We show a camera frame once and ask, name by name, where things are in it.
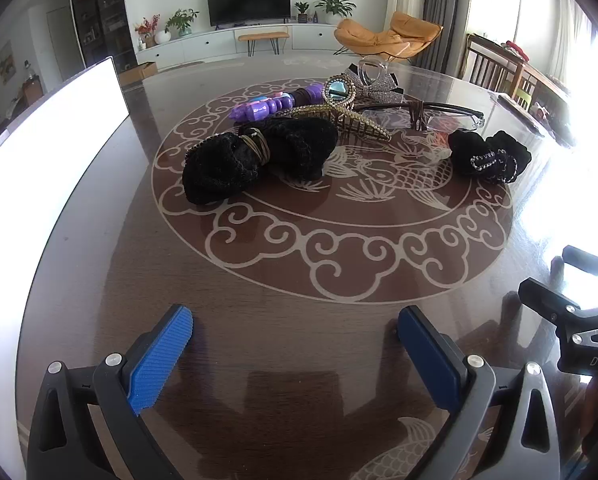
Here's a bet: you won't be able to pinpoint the white television cabinet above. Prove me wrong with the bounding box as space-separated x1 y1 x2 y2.
135 22 352 71

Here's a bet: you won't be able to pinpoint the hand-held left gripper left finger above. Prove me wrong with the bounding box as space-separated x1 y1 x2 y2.
26 304 194 480

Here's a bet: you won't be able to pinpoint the wall painting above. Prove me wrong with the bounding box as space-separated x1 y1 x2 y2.
0 40 17 86

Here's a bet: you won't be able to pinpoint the wooden bench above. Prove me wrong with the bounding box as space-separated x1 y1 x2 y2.
238 31 290 57

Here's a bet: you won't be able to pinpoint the silver rhinestone bow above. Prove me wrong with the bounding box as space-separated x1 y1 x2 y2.
346 71 404 106

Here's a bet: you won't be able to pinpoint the cardboard box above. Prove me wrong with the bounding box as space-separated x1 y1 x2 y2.
118 61 158 86

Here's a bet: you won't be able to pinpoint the black television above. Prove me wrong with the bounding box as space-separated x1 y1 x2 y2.
207 0 290 27

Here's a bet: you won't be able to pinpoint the white curtain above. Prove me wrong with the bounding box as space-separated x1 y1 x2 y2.
549 0 594 86

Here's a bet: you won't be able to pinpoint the small brown cabinet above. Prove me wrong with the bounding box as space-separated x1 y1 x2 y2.
21 72 44 106

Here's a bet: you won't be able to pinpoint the dark patterned wooden desktop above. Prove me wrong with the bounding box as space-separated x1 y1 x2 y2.
16 52 598 480

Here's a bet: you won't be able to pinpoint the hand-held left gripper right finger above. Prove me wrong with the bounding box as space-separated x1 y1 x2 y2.
398 305 562 480

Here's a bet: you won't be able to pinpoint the large leafy potted plant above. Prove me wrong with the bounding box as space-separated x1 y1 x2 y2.
315 0 357 26

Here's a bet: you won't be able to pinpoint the white door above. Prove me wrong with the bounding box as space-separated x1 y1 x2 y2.
46 6 74 81

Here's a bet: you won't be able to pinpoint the green potted plant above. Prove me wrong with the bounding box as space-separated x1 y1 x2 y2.
165 8 200 38

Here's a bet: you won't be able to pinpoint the small black rhinestone scrunchie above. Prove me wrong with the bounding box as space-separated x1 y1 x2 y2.
448 130 532 183

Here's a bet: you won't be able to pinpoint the cluttered wooden side table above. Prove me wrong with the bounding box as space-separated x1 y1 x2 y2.
519 60 580 148

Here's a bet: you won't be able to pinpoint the rhinestone hair claw clip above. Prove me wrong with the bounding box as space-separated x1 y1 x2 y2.
274 104 392 142

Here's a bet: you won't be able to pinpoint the clear plastic hair clip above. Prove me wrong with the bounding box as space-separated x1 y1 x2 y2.
356 57 387 77

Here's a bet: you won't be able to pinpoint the white storage box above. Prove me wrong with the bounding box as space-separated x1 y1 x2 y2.
0 56 131 461

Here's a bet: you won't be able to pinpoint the large black fuzzy scrunchie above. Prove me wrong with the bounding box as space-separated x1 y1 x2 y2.
181 116 340 206

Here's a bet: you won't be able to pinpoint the orange lounge chair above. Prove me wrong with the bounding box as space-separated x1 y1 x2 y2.
334 11 444 63

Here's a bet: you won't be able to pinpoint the grey curtain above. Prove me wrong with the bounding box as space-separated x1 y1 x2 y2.
423 0 474 78

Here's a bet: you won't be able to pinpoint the wooden chair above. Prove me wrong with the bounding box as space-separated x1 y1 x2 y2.
465 33 524 98

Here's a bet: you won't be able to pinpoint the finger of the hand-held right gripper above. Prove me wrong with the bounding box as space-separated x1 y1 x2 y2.
518 277 598 333
561 245 598 288

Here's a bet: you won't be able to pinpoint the dark-framed glasses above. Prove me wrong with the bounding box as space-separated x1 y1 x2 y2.
354 101 486 132

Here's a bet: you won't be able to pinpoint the brown hair tie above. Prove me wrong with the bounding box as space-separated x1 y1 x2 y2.
240 127 272 167

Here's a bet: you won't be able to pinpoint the dark display cabinet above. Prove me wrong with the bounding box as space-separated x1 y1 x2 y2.
69 0 134 73

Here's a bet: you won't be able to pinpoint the red flower plant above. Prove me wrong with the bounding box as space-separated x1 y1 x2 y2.
135 14 160 48

